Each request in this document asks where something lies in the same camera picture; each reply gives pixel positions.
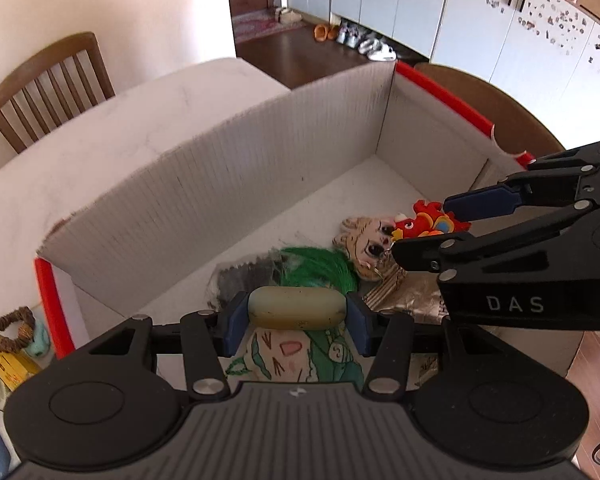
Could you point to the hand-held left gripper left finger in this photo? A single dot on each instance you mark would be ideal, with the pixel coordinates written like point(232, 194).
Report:
point(235, 325)

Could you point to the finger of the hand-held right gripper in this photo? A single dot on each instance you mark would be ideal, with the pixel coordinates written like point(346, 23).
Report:
point(480, 201)
point(430, 252)

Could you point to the wooden chair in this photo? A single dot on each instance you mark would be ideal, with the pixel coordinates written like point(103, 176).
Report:
point(505, 110)
point(45, 55)

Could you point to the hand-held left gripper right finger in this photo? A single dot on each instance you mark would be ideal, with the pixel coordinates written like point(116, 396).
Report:
point(357, 325)

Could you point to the white wooden cabinet unit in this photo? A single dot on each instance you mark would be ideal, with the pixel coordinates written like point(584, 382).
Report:
point(480, 35)

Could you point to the red cardboard box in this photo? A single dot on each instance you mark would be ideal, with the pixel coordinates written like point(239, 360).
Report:
point(205, 185)

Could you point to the beige slippers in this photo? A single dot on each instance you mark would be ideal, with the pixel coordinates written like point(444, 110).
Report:
point(290, 15)

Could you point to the orange slippers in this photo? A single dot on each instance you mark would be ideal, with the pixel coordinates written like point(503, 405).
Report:
point(326, 32)

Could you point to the pale yellow oblong bar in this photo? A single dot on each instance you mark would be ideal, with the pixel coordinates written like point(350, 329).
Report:
point(297, 307)

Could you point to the green round plush badge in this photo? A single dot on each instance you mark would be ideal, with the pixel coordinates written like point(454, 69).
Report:
point(320, 267)

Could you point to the silver snack packet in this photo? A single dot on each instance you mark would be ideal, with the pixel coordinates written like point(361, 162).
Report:
point(410, 295)

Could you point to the grey sneakers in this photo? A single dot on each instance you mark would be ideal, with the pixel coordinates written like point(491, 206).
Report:
point(351, 36)

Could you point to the patterned rug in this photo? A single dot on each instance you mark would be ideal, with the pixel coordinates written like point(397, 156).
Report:
point(255, 25)

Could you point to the white shoes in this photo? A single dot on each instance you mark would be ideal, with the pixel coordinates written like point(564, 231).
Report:
point(377, 50)

